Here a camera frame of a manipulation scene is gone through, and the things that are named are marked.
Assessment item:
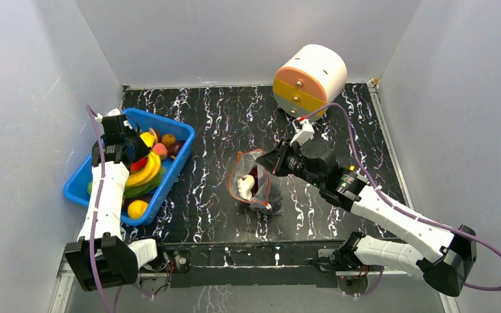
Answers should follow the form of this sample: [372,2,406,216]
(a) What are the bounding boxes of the clear zip bag orange zipper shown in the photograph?
[227,149,284,215]

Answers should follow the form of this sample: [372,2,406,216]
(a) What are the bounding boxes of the round drawer cabinet toy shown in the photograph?
[273,44,347,117]

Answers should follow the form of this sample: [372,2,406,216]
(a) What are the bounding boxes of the brown toy mushroom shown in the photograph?
[149,127,162,143]

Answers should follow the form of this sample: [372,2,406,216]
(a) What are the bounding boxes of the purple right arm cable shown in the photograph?
[302,102,501,292]

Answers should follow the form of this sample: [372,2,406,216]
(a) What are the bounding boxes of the green toy fruit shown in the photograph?
[87,181,93,195]

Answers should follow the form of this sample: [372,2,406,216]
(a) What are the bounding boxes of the peach toy fruit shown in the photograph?
[151,143,168,161]

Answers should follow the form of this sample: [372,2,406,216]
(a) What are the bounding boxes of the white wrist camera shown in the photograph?
[290,116,314,147]
[104,108,122,117]

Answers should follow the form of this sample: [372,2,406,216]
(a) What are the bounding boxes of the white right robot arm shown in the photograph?
[256,140,476,297]

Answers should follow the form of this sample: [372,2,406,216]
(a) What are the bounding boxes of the green toy vegetable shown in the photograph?
[123,171,164,199]

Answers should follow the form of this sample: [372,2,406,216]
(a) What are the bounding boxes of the red toy grapes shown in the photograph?
[249,166,259,185]

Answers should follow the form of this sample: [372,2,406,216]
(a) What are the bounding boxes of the dark plum toy fruit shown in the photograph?
[168,140,185,158]

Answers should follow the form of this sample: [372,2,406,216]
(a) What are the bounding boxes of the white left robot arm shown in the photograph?
[64,109,169,291]

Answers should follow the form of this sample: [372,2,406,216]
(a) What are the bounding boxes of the yellow orange toy fruit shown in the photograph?
[127,200,149,219]

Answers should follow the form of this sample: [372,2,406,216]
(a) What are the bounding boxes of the orange toy citrus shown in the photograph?
[161,134,177,148]

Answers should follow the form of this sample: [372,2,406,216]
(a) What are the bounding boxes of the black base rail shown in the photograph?
[138,239,386,290]

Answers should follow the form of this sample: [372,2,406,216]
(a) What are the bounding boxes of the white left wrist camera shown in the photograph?
[104,108,122,117]

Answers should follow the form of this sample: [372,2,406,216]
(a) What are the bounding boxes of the yellow toy banana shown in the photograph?
[126,152,162,187]

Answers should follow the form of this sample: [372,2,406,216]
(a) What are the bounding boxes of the blue plastic bin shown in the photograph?
[63,108,196,226]

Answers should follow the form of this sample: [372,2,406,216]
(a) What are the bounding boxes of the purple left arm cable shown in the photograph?
[85,104,154,313]

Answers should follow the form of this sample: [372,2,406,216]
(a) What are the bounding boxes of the white toy garlic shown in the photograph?
[237,175,255,201]

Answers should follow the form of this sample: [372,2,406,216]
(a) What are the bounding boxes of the yellow toy pepper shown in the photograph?
[140,132,157,148]

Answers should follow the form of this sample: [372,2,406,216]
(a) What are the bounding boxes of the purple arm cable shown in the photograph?
[85,104,154,313]
[302,102,501,292]

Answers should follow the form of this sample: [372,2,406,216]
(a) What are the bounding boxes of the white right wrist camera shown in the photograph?
[290,116,314,147]

